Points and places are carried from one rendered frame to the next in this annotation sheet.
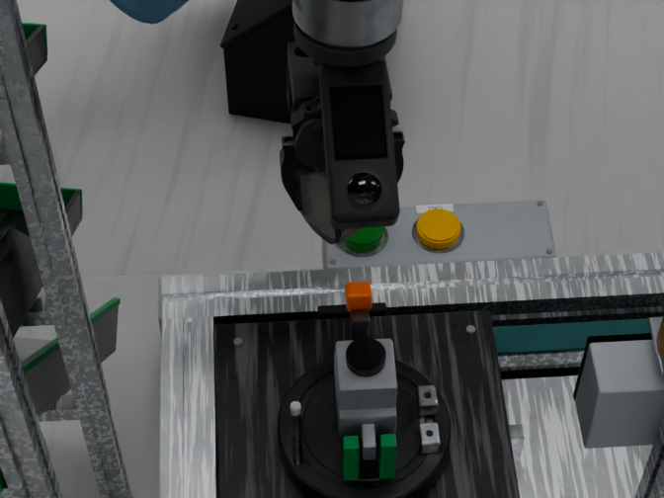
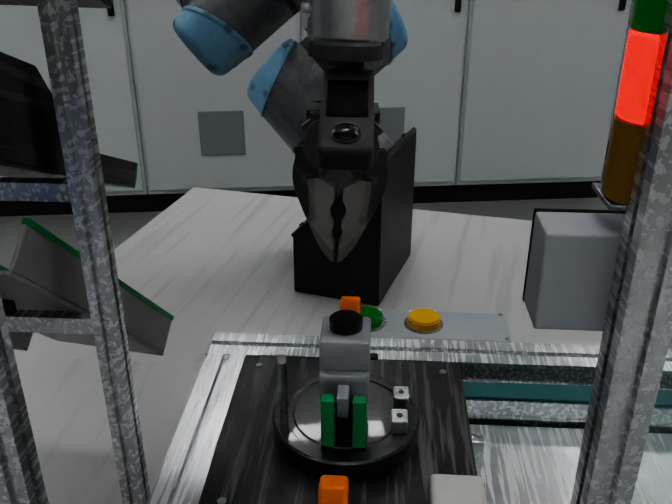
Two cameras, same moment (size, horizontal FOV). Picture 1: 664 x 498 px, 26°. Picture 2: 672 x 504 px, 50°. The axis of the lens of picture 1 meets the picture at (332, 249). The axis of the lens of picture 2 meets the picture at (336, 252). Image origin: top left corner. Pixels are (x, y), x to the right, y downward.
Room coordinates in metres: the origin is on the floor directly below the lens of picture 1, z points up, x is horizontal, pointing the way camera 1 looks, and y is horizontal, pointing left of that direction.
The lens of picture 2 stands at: (0.05, -0.09, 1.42)
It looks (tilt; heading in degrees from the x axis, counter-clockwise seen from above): 26 degrees down; 7
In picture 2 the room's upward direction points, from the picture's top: straight up
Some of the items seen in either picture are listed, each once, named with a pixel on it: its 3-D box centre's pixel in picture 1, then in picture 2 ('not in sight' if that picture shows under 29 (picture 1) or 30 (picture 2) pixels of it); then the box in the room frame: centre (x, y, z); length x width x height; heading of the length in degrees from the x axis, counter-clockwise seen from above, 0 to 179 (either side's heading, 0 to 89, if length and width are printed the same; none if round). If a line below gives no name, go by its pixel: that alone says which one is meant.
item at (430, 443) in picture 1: (429, 438); (399, 421); (0.58, -0.08, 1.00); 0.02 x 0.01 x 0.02; 4
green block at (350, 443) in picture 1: (351, 457); (327, 420); (0.55, -0.01, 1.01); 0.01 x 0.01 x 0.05; 4
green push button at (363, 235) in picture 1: (362, 235); (366, 320); (0.81, -0.03, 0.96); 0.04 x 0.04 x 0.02
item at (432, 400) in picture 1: (427, 400); (400, 398); (0.61, -0.08, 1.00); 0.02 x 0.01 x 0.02; 4
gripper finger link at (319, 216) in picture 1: (315, 186); (322, 211); (0.71, 0.01, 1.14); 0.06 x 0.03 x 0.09; 6
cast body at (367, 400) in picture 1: (366, 388); (345, 356); (0.58, -0.03, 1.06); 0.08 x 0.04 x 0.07; 3
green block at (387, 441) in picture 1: (386, 456); (359, 421); (0.55, -0.04, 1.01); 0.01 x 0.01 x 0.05; 4
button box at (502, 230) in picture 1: (436, 252); (422, 343); (0.81, -0.10, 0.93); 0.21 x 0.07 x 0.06; 94
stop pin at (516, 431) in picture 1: (514, 443); (475, 453); (0.60, -0.15, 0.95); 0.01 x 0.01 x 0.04; 4
